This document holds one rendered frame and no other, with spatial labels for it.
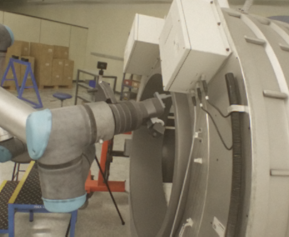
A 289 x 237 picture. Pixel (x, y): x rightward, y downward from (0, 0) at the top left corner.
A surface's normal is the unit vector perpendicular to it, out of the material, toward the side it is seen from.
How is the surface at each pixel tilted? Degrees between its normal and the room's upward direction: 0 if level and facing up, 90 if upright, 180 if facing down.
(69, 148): 82
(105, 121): 68
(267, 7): 90
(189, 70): 132
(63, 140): 85
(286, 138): 61
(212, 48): 42
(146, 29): 55
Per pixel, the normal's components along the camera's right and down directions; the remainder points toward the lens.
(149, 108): 0.13, -0.41
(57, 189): 0.11, 0.25
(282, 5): -0.63, 0.09
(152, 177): 0.25, -0.56
